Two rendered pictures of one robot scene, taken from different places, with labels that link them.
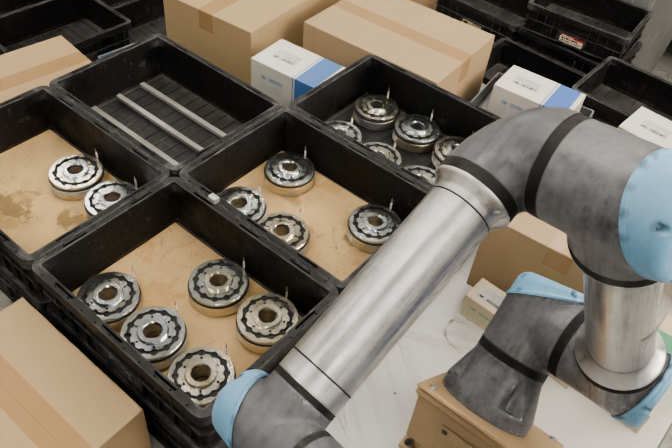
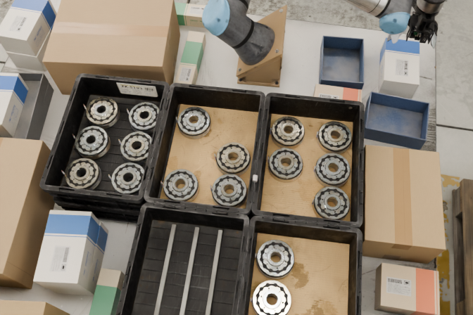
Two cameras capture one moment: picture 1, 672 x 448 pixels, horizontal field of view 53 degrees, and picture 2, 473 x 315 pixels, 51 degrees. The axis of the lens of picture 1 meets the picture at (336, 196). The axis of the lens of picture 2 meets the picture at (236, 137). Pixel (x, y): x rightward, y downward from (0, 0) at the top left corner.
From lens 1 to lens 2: 1.39 m
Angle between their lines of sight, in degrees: 62
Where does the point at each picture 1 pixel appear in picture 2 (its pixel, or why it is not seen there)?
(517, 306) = (234, 20)
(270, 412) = (400, 1)
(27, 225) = (322, 296)
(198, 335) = (313, 158)
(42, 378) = (388, 191)
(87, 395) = (379, 168)
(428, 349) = not seen: hidden behind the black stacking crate
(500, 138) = not seen: outside the picture
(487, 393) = (267, 32)
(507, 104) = (10, 117)
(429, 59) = (12, 158)
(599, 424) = not seen: hidden behind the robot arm
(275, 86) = (88, 259)
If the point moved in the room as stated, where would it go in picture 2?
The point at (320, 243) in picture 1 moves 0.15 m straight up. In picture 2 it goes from (219, 143) to (217, 119)
